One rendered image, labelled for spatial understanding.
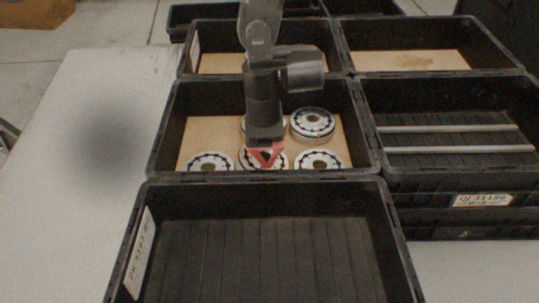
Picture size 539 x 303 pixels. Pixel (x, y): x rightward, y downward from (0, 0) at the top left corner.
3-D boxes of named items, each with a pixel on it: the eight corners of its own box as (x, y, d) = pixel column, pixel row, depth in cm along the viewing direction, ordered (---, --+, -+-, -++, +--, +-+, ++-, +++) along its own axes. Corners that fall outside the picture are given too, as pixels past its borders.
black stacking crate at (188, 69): (184, 118, 88) (175, 78, 80) (199, 56, 110) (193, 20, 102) (343, 115, 89) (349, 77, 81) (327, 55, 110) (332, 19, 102)
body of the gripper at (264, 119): (281, 108, 68) (280, 73, 63) (284, 144, 60) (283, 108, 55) (247, 109, 68) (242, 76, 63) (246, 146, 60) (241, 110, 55)
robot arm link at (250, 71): (239, 52, 57) (242, 71, 53) (282, 47, 57) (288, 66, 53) (243, 89, 61) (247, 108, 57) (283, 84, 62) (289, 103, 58)
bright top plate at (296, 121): (294, 138, 76) (295, 136, 76) (286, 109, 83) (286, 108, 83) (339, 134, 77) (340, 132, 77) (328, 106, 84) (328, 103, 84)
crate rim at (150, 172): (145, 187, 60) (141, 178, 59) (176, 86, 82) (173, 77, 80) (380, 183, 61) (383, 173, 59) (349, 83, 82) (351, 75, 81)
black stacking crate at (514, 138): (370, 215, 68) (383, 175, 60) (344, 116, 89) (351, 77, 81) (581, 212, 68) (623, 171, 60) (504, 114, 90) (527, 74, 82)
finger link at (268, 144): (284, 149, 71) (282, 111, 65) (285, 175, 66) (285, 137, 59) (250, 151, 71) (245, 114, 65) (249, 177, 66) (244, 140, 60)
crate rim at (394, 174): (381, 183, 61) (383, 173, 59) (349, 83, 82) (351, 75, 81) (617, 179, 62) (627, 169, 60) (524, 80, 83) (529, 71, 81)
